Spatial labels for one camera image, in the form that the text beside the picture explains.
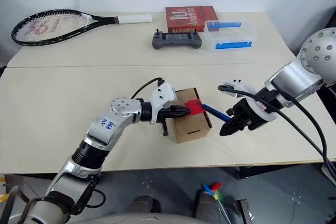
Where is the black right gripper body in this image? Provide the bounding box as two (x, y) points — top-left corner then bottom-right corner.
(226, 98), (265, 131)

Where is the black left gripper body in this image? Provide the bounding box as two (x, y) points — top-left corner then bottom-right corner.
(156, 104), (175, 125)

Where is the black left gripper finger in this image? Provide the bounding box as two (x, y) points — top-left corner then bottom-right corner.
(160, 116), (170, 137)
(170, 105), (191, 118)

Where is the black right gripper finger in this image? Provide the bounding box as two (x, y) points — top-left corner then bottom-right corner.
(219, 119), (244, 137)
(227, 115), (249, 130)

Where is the brown cardboard box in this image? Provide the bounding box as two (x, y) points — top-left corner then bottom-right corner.
(172, 87), (213, 144)

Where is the red tape strip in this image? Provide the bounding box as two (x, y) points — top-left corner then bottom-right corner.
(184, 99), (207, 116)

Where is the black table base bar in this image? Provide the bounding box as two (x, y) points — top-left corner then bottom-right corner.
(235, 165), (323, 180)

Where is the colourful feather duster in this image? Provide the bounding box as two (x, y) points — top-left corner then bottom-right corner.
(201, 182), (230, 222)

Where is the clear container with blue clips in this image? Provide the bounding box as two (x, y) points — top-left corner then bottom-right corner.
(203, 19), (257, 51)

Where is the grey handheld remote controller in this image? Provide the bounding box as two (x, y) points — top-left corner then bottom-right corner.
(151, 27), (203, 50)

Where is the dark grey rounded shape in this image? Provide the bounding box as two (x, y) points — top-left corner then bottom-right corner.
(194, 191), (228, 221)
(128, 195), (160, 215)

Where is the grey curved robot body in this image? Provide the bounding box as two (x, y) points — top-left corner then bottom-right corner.
(65, 212), (211, 224)

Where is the red book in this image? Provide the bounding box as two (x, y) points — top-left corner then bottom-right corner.
(165, 5), (220, 33)

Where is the black tennis racket white grip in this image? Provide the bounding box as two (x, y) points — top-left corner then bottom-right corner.
(10, 8), (153, 47)

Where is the white and yellow carton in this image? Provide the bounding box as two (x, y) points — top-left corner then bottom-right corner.
(0, 174), (7, 204)

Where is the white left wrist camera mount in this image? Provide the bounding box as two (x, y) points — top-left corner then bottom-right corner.
(149, 81), (178, 124)

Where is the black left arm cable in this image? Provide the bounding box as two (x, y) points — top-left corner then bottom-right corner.
(130, 77), (165, 99)

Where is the black metal bracket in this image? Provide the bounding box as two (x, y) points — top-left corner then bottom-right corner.
(232, 200), (254, 224)

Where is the thin black cable loop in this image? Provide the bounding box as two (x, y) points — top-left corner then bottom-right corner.
(75, 175), (106, 210)

